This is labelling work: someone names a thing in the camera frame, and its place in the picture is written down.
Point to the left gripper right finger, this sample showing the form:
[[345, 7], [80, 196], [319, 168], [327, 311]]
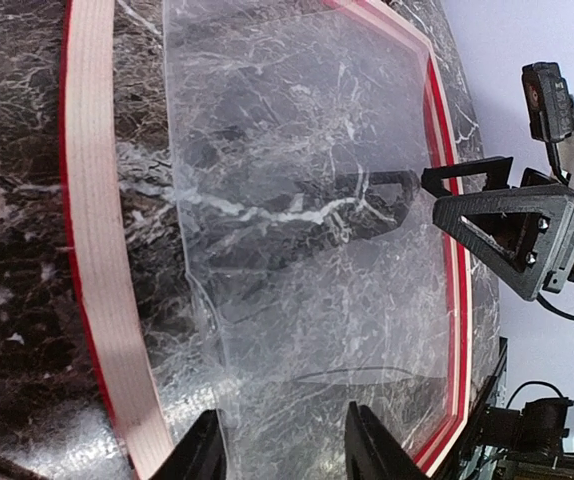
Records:
[[371, 452]]

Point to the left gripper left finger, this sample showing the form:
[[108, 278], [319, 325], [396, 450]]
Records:
[[200, 455]]

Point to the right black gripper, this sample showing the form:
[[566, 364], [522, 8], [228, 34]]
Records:
[[524, 235]]

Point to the wooden picture frame red edge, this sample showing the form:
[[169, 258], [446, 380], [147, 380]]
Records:
[[100, 268]]

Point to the clear acrylic sheet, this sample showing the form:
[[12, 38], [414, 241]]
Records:
[[299, 132]]

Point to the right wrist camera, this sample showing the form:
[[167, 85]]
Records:
[[550, 105]]

